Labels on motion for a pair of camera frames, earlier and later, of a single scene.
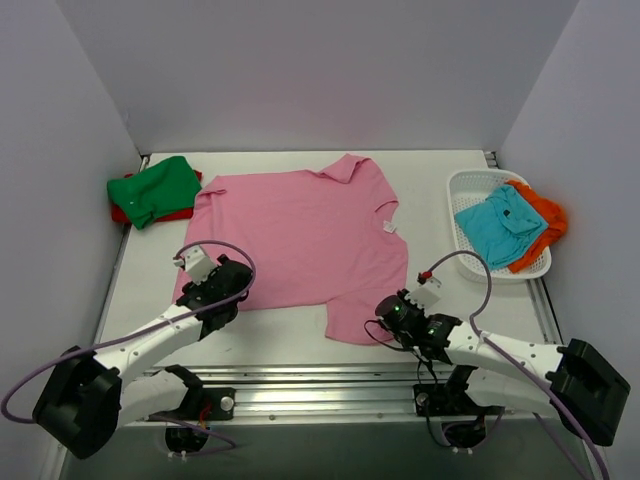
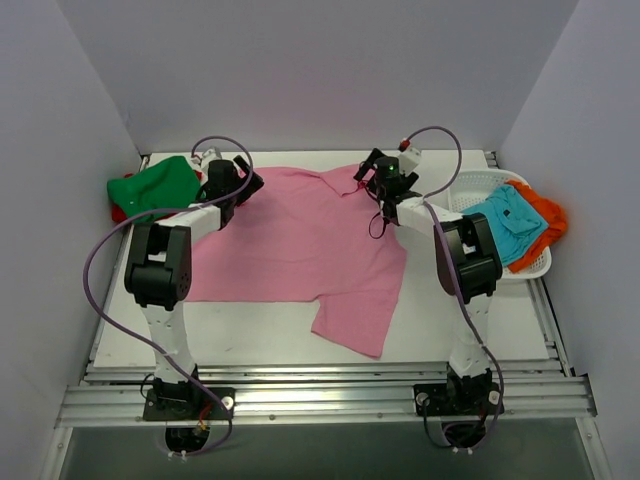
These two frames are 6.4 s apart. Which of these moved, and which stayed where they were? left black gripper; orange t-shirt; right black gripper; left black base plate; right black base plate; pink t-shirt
Moved: right black gripper; left black gripper
Stayed: left black base plate; right black base plate; orange t-shirt; pink t-shirt
